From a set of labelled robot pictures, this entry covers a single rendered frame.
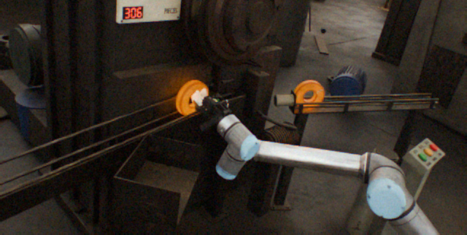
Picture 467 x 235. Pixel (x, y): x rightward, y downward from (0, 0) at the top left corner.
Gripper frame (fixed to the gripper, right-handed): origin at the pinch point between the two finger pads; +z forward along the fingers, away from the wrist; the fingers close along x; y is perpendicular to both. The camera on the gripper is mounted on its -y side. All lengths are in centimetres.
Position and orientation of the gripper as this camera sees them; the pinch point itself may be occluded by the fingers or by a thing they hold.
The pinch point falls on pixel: (193, 94)
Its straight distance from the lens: 160.2
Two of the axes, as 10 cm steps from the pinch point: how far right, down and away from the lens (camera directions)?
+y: 3.4, -7.4, -5.8
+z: -6.4, -6.3, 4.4
